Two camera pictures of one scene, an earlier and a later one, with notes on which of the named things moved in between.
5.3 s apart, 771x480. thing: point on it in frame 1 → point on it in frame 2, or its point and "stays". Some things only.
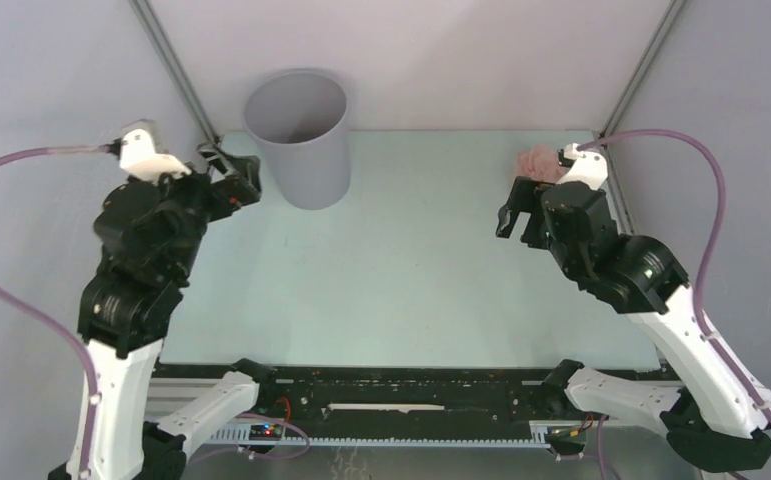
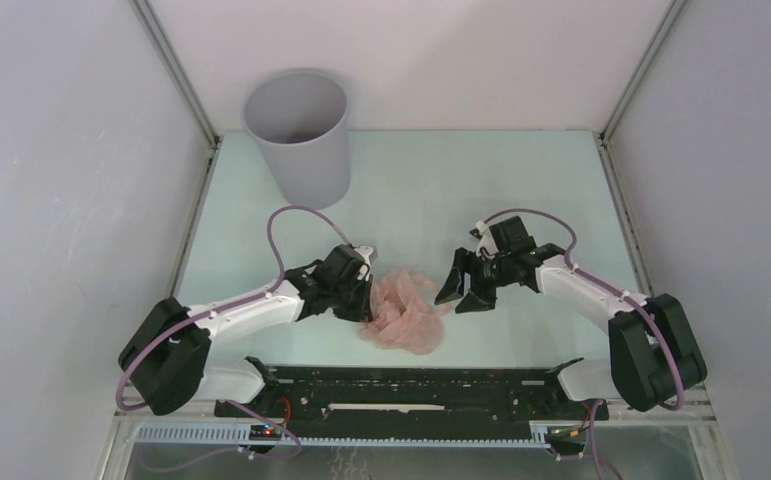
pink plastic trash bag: (540, 163) → (407, 313)
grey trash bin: (302, 117) stays
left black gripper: (246, 172) → (362, 311)
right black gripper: (523, 196) → (449, 289)
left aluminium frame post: (176, 68) stays
